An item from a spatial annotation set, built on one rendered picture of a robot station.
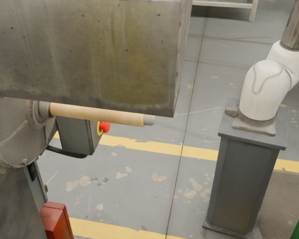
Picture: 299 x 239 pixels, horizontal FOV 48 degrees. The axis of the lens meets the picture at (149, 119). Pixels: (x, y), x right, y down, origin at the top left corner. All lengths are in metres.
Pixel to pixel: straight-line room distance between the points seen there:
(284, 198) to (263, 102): 0.94
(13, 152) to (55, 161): 1.71
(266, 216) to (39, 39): 1.85
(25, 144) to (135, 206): 1.43
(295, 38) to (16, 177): 1.14
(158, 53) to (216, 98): 2.52
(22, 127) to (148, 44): 0.35
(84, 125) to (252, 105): 0.74
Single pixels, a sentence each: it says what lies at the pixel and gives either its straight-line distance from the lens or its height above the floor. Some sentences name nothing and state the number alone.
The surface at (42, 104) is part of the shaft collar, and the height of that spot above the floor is 1.27.
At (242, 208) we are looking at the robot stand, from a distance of 1.80.
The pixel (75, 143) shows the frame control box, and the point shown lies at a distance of 1.02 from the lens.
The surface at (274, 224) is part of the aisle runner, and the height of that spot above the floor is 0.00.
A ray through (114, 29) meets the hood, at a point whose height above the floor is 1.50.
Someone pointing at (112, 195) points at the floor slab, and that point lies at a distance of 2.11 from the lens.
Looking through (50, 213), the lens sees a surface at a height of 0.62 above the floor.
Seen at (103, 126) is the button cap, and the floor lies 0.99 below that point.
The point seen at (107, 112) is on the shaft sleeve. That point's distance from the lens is 0.63.
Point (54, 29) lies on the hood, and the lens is 0.40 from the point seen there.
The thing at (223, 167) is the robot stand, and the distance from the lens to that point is 1.61.
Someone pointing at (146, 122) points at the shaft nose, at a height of 1.25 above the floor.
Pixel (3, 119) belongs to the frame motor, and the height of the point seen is 1.29.
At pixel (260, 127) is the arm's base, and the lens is 1.49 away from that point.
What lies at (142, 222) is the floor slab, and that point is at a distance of 1.98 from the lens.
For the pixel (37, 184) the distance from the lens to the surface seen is 1.20.
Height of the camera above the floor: 1.65
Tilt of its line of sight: 39 degrees down
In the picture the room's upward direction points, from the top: straight up
